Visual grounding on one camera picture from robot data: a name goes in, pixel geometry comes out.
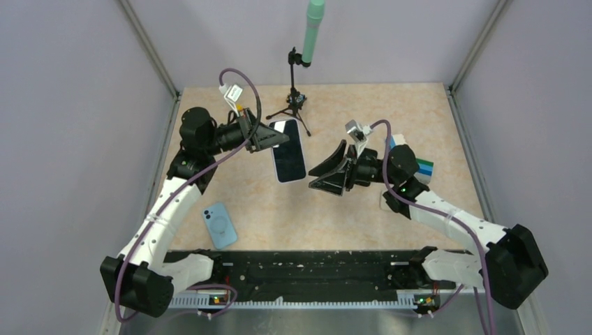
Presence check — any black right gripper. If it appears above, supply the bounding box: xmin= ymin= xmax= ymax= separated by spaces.
xmin=309 ymin=140 xmax=398 ymax=195

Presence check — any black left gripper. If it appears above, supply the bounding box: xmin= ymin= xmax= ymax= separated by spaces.
xmin=204 ymin=107 xmax=289 ymax=156

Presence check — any black smartphone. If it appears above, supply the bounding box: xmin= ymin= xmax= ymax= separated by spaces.
xmin=271 ymin=120 xmax=307 ymax=182

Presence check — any light blue phone case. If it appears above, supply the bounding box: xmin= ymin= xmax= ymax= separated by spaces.
xmin=202 ymin=202 xmax=238 ymax=250

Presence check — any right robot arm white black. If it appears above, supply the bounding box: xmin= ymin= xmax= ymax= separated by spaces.
xmin=309 ymin=140 xmax=549 ymax=310

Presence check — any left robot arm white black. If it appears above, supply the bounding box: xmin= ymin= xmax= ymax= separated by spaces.
xmin=100 ymin=107 xmax=290 ymax=318

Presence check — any black mini tripod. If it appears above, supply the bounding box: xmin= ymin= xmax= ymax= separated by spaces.
xmin=265 ymin=47 xmax=311 ymax=137

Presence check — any blue white toy block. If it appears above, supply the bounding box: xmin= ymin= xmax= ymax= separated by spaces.
xmin=388 ymin=134 xmax=407 ymax=150

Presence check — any green blue grey block stack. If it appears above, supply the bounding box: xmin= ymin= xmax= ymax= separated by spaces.
xmin=415 ymin=158 xmax=434 ymax=185

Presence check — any mint green microphone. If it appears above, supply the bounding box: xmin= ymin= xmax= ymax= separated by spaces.
xmin=301 ymin=0 xmax=325 ymax=67

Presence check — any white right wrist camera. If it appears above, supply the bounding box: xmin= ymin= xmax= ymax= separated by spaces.
xmin=345 ymin=119 xmax=373 ymax=144

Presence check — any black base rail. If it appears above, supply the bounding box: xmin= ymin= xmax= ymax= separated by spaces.
xmin=170 ymin=250 xmax=458 ymax=311

